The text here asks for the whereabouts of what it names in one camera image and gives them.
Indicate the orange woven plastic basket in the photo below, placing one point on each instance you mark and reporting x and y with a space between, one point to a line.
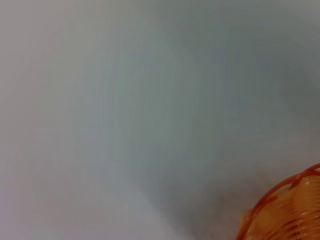
290 212

